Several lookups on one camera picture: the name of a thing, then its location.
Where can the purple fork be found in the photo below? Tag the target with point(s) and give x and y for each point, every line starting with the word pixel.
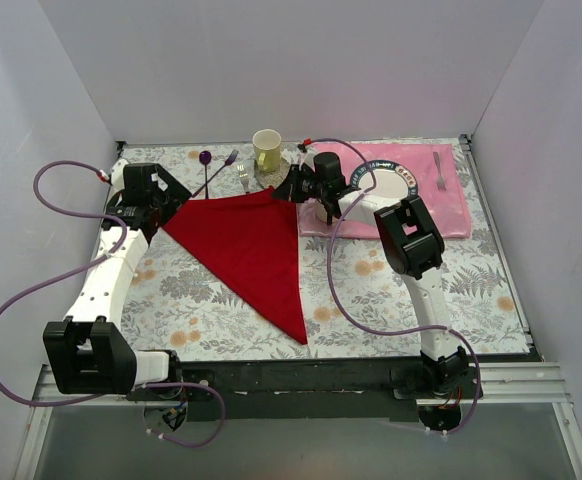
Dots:
pixel 230 160

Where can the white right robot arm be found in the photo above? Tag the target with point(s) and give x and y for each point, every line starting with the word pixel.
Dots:
pixel 413 248

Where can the speckled round coaster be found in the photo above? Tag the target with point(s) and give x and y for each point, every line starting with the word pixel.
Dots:
pixel 273 178

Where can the white plate blue rim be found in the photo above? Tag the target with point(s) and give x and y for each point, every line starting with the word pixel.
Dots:
pixel 385 179

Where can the cream enamel mug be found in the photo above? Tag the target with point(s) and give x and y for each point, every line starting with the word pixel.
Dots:
pixel 323 212

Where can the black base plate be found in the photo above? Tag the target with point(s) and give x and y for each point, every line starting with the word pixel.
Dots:
pixel 376 388

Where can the floral tablecloth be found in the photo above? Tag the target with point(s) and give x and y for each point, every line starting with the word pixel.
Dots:
pixel 176 303

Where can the yellow ceramic mug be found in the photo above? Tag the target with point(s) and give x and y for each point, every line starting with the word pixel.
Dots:
pixel 267 148

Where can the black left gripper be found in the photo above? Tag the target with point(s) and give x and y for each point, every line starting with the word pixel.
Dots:
pixel 166 195

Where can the silver fork black handle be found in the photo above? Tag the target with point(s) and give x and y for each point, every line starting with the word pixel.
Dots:
pixel 244 179

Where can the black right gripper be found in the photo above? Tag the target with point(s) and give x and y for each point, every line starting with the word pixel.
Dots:
pixel 295 181

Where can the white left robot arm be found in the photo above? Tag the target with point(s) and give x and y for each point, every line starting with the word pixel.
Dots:
pixel 87 352

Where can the silver fork on placemat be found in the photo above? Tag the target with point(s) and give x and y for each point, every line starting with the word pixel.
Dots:
pixel 440 181

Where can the purple spoon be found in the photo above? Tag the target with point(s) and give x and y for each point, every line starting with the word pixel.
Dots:
pixel 205 159

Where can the aluminium frame rail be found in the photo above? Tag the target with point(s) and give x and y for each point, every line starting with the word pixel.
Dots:
pixel 523 427

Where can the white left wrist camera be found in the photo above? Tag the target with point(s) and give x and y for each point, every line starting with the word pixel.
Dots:
pixel 114 177

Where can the red cloth napkin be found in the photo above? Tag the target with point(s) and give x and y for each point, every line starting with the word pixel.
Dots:
pixel 251 244

